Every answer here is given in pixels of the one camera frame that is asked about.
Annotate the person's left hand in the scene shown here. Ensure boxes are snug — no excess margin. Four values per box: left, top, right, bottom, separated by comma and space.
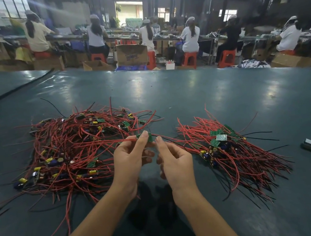
105, 130, 161, 200

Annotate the person's right hand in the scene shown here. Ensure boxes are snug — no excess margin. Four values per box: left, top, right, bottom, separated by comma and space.
153, 131, 200, 208

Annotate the wired board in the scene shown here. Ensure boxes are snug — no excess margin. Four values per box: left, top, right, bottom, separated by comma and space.
67, 125, 191, 158

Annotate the pile of red-wired boards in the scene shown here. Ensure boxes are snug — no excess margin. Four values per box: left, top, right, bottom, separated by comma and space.
0, 90, 176, 236

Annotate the sorted bundle of wired boards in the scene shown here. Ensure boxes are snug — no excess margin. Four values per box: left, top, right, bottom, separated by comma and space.
172, 98, 298, 216

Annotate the person's right forearm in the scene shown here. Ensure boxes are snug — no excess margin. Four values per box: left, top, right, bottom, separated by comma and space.
174, 183, 245, 236

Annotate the person's left forearm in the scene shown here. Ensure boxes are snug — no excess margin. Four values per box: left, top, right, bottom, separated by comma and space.
26, 182, 142, 236

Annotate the blue plastic crate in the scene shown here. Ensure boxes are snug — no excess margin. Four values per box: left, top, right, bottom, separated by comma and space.
116, 63, 149, 75

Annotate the dark green table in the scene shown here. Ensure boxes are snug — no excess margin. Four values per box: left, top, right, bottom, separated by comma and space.
0, 27, 311, 236

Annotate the heap of black white items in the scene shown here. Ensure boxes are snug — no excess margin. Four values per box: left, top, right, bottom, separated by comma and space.
238, 56, 272, 72

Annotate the yellow sack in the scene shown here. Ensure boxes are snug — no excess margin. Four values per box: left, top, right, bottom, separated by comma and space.
14, 46, 34, 65

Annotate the grid window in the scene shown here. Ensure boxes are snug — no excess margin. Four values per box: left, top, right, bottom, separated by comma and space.
0, 0, 33, 22

